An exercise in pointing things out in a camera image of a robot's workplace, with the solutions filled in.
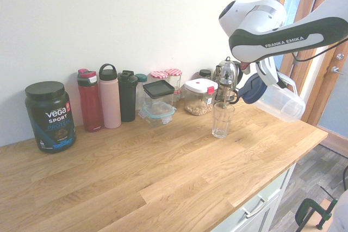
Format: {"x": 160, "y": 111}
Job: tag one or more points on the black Vega protein tub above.
{"x": 51, "y": 118}

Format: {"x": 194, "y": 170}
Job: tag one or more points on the metal door lock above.
{"x": 340, "y": 56}

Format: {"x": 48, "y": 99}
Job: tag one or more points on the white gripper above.
{"x": 267, "y": 73}

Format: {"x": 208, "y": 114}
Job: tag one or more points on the jar with dark lid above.
{"x": 204, "y": 73}

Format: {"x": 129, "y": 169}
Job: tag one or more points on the clear drinking glass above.
{"x": 223, "y": 123}

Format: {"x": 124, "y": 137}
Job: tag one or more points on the chrome french press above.
{"x": 227, "y": 80}

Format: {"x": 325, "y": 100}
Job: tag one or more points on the glass container with teal lid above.
{"x": 156, "y": 113}

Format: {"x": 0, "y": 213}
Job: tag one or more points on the small jar with red lid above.
{"x": 177, "y": 94}

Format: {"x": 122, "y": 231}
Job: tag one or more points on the white kitchen cabinet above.
{"x": 261, "y": 215}

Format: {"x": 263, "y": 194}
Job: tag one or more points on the jar with red gingham lid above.
{"x": 159, "y": 75}
{"x": 174, "y": 75}

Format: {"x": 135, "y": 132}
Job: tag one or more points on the container with white clip lid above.
{"x": 198, "y": 99}

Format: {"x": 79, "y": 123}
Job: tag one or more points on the square container with black lid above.
{"x": 159, "y": 88}

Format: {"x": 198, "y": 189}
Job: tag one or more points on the clear bottle with green cap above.
{"x": 141, "y": 78}

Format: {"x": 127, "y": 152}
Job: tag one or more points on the green metal clamp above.
{"x": 301, "y": 210}

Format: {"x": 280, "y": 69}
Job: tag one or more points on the pink bottle with black cap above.
{"x": 109, "y": 101}

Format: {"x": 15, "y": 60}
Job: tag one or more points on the clear pitcher with blue lid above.
{"x": 274, "y": 104}

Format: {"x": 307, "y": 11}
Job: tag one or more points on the black shaker bottle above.
{"x": 127, "y": 99}

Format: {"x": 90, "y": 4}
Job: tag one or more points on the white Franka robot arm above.
{"x": 272, "y": 44}

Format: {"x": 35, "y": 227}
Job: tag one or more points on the red water bottle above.
{"x": 89, "y": 101}

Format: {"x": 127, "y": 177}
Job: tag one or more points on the silver kettle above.
{"x": 237, "y": 69}

